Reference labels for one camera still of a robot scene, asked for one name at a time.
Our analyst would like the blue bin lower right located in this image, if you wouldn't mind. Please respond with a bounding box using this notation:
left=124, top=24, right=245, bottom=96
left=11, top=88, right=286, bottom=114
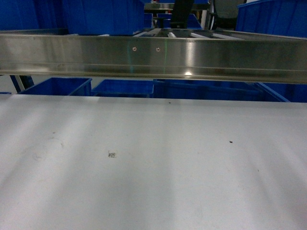
left=153, top=79, right=289, bottom=102

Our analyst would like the blue bin lower middle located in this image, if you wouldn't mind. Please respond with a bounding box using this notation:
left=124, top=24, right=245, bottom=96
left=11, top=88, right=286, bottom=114
left=92, top=80, right=154, bottom=98

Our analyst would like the small QR code sticker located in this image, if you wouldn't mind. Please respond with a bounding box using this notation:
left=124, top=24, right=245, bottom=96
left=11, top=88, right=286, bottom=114
left=108, top=151, right=117, bottom=158

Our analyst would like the blue bin lower left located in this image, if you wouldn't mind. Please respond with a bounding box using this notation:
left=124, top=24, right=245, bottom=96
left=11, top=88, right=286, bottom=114
left=19, top=77, right=92, bottom=96

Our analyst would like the black office chair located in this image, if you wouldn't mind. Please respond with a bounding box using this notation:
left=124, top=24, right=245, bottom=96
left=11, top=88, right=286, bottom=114
left=157, top=0, right=195, bottom=29

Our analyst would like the large blue bin upper left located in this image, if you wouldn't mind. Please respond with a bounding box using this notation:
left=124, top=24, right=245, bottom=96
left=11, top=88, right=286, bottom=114
left=0, top=0, right=145, bottom=35

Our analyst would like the blue bin upper right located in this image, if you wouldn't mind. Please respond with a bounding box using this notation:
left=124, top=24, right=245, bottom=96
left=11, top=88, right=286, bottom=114
left=236, top=0, right=307, bottom=38

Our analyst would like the stainless steel shelf rail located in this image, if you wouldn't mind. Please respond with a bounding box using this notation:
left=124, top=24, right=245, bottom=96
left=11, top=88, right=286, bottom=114
left=0, top=29, right=307, bottom=84

